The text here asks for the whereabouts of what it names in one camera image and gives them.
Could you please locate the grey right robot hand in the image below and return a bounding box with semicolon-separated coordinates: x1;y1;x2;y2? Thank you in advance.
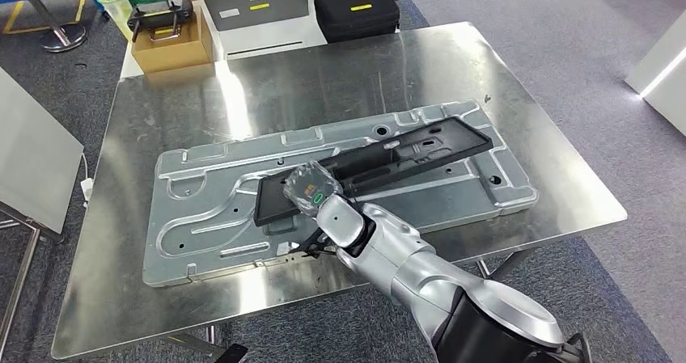
282;160;345;220

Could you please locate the black plastic bracket part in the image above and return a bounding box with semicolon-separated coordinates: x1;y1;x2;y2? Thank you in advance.
252;115;495;228

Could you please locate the stainless steel workbench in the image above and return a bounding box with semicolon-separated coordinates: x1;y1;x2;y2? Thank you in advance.
50;21;629;361

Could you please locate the stamped grey metal panel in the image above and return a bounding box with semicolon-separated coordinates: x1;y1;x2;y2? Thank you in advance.
142;99;540;289

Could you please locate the black case yellow label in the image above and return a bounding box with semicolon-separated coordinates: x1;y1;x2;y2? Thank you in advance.
314;0;402;44

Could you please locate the black robot left foot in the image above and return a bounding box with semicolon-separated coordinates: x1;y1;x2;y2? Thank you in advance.
213;343;250;363

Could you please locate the brown cardboard box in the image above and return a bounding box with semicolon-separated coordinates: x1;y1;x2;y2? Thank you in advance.
129;6;216;76

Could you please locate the clear plastic cup with straw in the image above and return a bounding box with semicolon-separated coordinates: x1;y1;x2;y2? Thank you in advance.
97;0;134;41

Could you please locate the white top metal table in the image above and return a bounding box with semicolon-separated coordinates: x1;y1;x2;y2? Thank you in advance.
0;65;86;351

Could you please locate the yellow floor tape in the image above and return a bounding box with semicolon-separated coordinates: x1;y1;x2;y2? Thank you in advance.
1;0;90;36

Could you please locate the chrome stanchion post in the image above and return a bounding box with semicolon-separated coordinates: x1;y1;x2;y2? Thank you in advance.
9;0;90;54

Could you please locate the white lit pedestal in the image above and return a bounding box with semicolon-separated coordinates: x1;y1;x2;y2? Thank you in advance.
624;23;686;137

